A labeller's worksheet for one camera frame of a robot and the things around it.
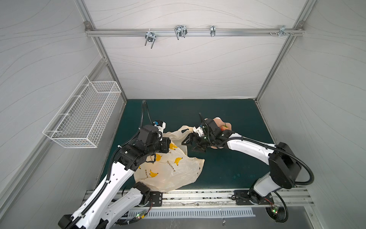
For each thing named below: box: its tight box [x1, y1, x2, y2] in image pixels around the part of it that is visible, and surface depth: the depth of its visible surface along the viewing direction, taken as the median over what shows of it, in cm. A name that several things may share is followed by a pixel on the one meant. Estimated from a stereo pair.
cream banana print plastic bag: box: [133, 125, 205, 193], surface depth 73 cm
